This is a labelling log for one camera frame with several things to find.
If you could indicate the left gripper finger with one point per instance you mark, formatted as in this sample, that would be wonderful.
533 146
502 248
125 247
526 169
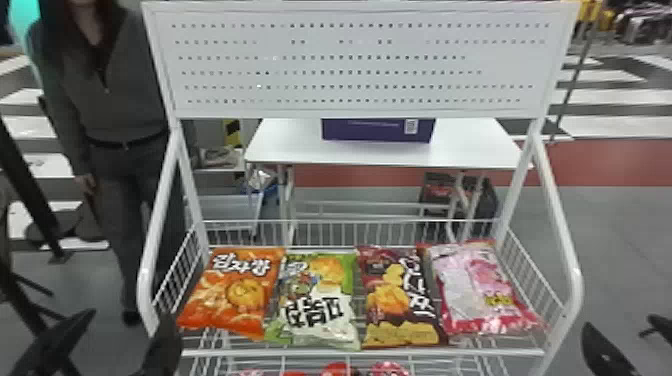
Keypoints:
55 349
164 349

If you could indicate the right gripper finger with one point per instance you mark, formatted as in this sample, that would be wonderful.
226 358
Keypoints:
660 326
604 357

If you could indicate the orange snack packet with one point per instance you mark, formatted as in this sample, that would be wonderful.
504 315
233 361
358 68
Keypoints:
233 294

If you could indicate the pink snack packet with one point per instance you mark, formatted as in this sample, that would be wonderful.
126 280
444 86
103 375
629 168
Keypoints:
475 294

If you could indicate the green snack packet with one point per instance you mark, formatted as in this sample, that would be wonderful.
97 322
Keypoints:
315 310

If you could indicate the black tripod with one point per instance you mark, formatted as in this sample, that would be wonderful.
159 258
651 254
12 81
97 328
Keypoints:
31 194

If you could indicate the dark red snack packet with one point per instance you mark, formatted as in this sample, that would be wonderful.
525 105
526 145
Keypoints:
396 304

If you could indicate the white side table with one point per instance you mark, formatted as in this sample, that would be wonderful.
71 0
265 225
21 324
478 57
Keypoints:
472 147

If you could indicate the person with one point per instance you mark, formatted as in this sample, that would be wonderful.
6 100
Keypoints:
113 100

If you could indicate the purple box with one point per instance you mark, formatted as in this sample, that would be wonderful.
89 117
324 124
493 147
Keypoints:
367 130

